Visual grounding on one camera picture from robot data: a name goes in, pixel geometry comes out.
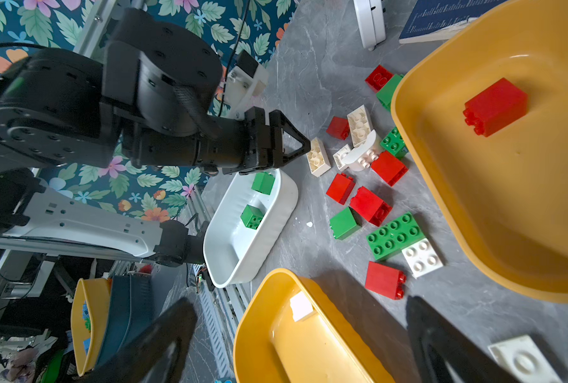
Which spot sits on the dark blue book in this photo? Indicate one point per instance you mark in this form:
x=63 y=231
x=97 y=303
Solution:
x=441 y=20

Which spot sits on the white curved lego piece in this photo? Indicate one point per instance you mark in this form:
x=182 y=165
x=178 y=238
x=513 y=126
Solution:
x=361 y=157

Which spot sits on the white plastic bin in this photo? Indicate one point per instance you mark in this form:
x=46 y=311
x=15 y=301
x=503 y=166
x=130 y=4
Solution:
x=233 y=253

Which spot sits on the red lego brick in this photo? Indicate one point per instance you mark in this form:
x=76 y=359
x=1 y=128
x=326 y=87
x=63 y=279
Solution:
x=385 y=281
x=378 y=78
x=370 y=206
x=496 y=107

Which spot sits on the white square lego brick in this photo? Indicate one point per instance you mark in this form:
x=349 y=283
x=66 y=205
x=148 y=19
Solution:
x=422 y=258

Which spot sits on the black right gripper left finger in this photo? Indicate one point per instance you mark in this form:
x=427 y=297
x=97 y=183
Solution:
x=158 y=354

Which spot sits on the white flat lego plate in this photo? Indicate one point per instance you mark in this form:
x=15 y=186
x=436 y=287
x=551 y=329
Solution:
x=524 y=360

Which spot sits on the near yellow plastic bin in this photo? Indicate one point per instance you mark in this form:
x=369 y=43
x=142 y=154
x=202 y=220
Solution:
x=269 y=346

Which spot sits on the far yellow plastic bin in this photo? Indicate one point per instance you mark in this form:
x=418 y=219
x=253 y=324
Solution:
x=505 y=197

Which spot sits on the yellow plastic bin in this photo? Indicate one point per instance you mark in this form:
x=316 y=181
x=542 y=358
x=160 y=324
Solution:
x=505 y=197
x=269 y=346

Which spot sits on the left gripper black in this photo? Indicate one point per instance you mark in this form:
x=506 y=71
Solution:
x=242 y=146

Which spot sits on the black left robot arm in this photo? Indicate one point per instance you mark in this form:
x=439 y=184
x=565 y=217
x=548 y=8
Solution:
x=150 y=96

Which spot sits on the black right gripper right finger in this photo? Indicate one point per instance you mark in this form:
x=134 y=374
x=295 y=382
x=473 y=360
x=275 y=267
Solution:
x=442 y=352

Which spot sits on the large green lego plate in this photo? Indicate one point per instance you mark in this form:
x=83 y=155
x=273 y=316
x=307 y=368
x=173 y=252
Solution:
x=394 y=236

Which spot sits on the green small lego brick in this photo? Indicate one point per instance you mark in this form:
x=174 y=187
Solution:
x=344 y=224

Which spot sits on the cream long lego brick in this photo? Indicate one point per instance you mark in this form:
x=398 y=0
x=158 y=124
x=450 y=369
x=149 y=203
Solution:
x=317 y=158

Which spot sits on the small white lego brick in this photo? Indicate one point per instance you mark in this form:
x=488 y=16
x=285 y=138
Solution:
x=301 y=307

